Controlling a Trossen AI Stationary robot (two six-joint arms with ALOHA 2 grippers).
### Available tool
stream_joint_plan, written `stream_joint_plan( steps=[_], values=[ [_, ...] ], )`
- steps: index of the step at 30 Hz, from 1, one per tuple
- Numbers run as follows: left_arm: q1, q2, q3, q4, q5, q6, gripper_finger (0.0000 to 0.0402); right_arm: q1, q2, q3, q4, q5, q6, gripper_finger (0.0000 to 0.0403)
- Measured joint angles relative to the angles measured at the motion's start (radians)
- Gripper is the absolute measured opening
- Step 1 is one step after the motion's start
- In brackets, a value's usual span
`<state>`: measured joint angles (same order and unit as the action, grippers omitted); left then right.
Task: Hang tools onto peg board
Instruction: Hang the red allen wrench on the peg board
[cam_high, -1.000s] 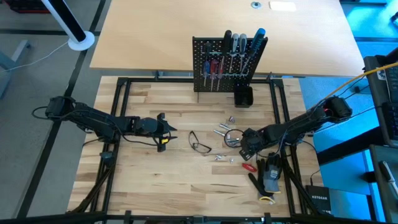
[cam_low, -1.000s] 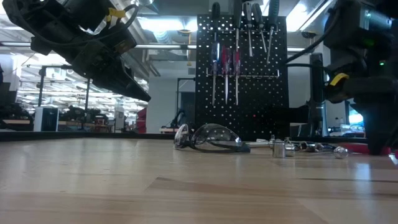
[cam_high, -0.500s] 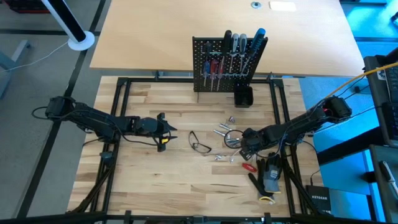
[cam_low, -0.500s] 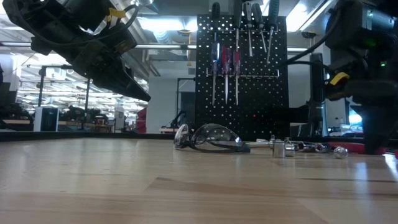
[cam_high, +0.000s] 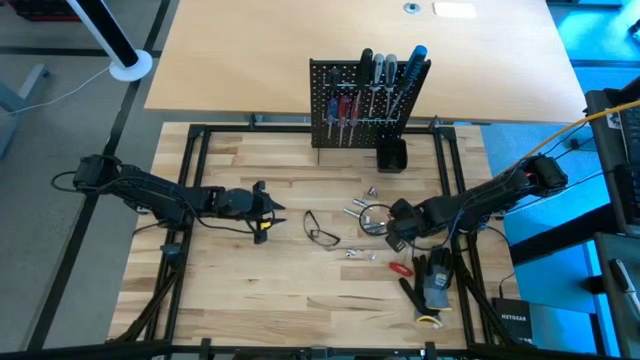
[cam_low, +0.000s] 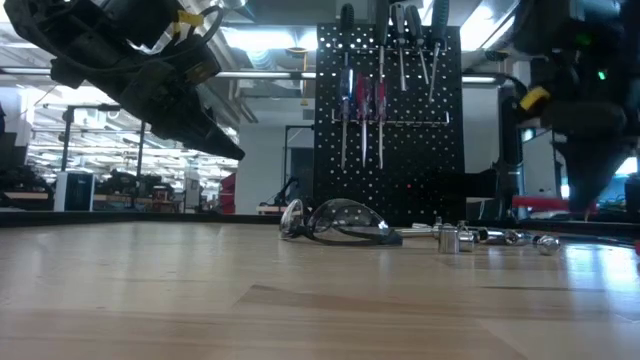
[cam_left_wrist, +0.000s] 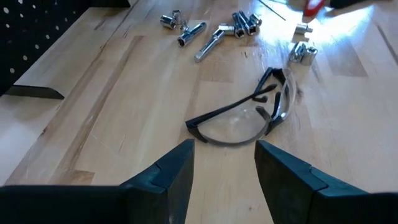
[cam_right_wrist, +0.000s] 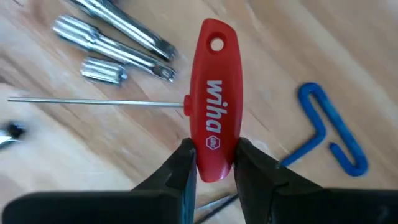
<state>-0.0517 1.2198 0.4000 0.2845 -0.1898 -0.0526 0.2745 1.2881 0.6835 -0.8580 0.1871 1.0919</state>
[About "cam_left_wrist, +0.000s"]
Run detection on small chrome adapter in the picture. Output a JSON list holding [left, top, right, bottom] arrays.
[[294, 22, 313, 35], [172, 9, 190, 32]]

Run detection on clear black safety glasses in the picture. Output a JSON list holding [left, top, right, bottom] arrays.
[[185, 66, 297, 147]]

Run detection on red T-handle hex key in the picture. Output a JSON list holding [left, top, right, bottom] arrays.
[[257, 0, 287, 22], [303, 0, 326, 17]]

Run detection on black metal pegboard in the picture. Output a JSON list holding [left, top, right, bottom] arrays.
[[0, 0, 131, 100]]

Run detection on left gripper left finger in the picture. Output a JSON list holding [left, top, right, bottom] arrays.
[[0, 139, 195, 224]]

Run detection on black work glove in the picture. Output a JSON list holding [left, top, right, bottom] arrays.
[[329, 0, 369, 9]]

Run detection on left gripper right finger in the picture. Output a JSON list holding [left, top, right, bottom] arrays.
[[254, 139, 398, 224]]

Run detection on chrome extension bar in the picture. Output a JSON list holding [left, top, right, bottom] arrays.
[[193, 24, 236, 63]]

